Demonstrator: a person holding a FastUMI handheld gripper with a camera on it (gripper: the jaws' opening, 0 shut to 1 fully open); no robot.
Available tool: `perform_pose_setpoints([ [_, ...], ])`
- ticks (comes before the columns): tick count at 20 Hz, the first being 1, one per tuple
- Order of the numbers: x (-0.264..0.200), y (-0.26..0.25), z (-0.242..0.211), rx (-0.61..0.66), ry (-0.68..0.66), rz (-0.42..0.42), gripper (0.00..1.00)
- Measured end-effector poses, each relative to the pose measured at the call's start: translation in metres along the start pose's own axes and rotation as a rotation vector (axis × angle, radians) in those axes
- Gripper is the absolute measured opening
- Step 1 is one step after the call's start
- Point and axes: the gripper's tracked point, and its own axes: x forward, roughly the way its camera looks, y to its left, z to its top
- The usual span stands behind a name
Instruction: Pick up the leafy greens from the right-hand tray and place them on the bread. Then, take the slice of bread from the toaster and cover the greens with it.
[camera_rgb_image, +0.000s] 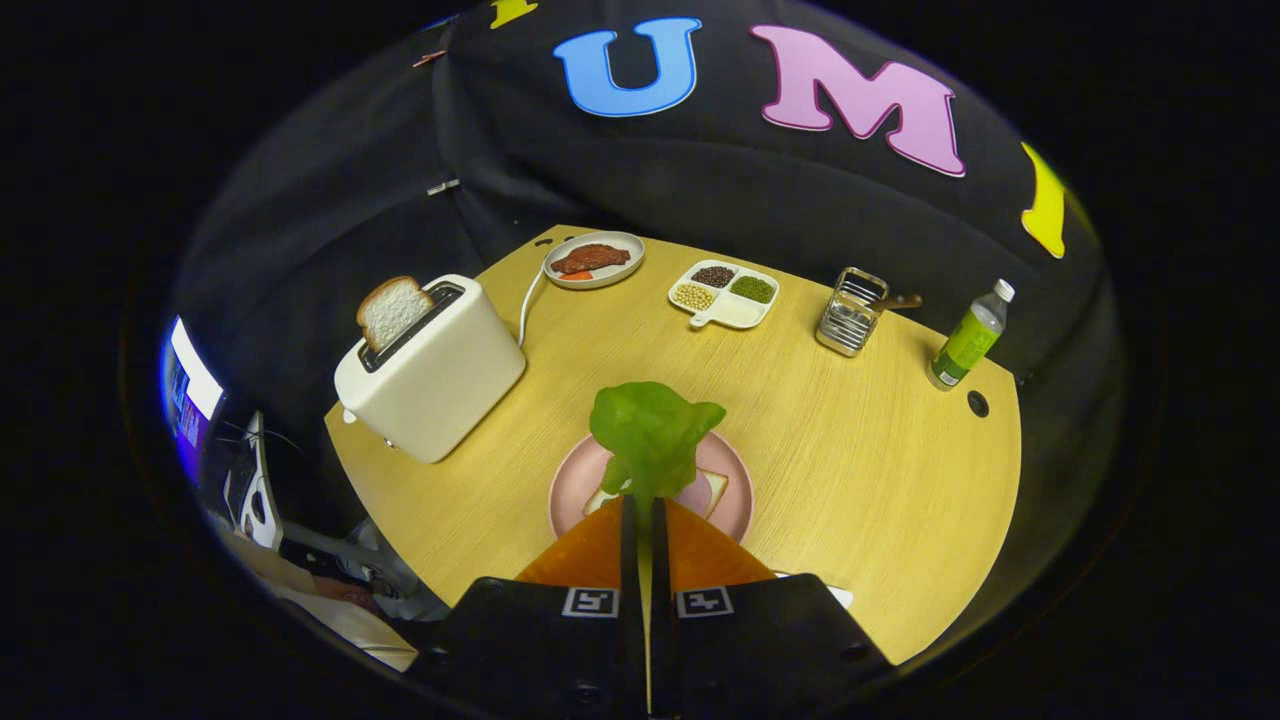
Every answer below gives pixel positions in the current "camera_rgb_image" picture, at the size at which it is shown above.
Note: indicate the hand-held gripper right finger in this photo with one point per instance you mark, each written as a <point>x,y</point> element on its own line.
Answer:
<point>660,600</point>

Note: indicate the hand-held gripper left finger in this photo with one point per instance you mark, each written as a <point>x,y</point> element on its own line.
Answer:
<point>630,600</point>

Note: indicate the green lettuce leaf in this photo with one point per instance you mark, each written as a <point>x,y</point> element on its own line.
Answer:
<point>650,430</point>

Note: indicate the toasted white bread slice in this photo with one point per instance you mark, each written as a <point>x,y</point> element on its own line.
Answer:
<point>392,310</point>

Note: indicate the pink ham slice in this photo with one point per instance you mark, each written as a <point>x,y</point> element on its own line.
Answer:
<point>694,494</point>

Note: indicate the pink round plate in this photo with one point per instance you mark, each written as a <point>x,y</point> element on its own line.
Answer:
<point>572,492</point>

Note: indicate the white bread slice with ham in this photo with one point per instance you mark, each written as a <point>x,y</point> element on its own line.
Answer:
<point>718,488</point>

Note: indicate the white square plate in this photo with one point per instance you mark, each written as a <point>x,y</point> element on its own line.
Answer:
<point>840,597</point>

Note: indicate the white toaster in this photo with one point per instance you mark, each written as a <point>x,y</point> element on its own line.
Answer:
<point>440,380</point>

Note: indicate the white divided dish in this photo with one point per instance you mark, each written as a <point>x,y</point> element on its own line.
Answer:
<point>735,312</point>

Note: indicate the pile of yellow soybeans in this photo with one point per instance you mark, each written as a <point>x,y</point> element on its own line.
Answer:
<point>693,296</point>

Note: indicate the pile of green beans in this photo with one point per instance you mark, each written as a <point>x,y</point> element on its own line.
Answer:
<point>752,289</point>

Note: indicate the white oval plate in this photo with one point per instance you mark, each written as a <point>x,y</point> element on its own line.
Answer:
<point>620,275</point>

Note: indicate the pile of dark red beans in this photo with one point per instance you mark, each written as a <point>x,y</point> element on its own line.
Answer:
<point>714,275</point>

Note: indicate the brown cooked meat piece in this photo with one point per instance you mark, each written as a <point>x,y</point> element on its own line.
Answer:
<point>590,259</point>

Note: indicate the green label plastic bottle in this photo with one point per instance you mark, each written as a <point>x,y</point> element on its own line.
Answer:
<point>968,340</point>

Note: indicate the white clip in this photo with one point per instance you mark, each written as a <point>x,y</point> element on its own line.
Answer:
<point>443,186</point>

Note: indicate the lit computer monitor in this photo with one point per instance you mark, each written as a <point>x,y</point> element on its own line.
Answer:
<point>195,380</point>

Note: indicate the pink clothes peg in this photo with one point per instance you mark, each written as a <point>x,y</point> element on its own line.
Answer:
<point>430,58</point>

